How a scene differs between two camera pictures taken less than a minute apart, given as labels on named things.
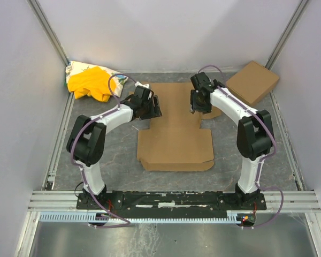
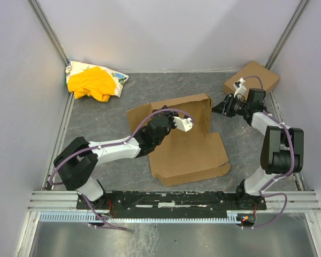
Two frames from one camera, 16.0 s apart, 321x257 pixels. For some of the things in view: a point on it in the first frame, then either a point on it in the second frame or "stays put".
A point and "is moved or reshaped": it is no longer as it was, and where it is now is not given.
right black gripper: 197,100 → 227,106
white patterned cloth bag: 75,66 stays put
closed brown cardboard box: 252,82 stays put
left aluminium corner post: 48,30 stays put
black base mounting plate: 170,202 stays put
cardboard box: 175,142 is moved or reshaped
